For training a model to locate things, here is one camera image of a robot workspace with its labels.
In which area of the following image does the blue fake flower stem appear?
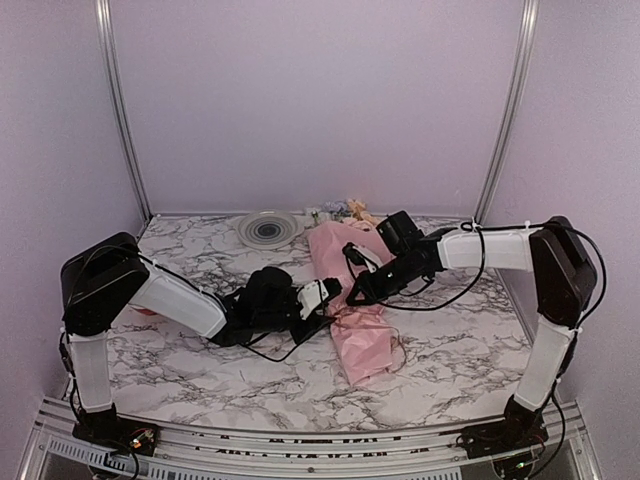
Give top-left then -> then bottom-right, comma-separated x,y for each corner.
304,200 -> 351,224

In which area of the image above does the right aluminium frame post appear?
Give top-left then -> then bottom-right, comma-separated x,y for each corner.
474,0 -> 540,223

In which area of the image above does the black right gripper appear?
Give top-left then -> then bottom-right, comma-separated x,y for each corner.
346,252 -> 425,305

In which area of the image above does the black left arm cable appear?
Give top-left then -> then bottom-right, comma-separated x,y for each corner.
239,299 -> 336,364

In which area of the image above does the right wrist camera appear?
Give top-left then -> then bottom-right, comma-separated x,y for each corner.
342,242 -> 394,273

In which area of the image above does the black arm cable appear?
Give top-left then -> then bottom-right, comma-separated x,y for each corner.
239,299 -> 336,364
342,219 -> 609,331

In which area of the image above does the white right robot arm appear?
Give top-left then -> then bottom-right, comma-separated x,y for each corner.
343,211 -> 608,448

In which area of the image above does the left aluminium frame post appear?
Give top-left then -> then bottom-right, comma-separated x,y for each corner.
94,0 -> 153,222

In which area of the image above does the white bowl with red outside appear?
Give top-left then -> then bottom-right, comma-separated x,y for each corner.
131,307 -> 158,317

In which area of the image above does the aluminium front rail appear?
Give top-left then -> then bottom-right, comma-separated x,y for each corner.
17,398 -> 602,479

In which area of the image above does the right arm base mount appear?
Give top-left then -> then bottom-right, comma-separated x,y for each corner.
456,396 -> 549,459

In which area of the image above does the striped grey ceramic plate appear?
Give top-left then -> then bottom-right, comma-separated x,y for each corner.
235,210 -> 304,250

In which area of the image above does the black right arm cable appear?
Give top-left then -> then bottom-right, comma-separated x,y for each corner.
342,219 -> 609,331

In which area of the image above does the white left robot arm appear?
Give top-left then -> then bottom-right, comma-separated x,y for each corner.
60,232 -> 342,445

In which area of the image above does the aluminium frame post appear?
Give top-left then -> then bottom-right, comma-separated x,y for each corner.
474,0 -> 540,223
94,0 -> 153,222

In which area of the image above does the beige raffia ribbon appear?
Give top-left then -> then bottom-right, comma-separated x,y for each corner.
330,307 -> 407,385

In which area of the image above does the pink wrapping paper sheet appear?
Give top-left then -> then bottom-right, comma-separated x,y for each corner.
307,221 -> 393,386

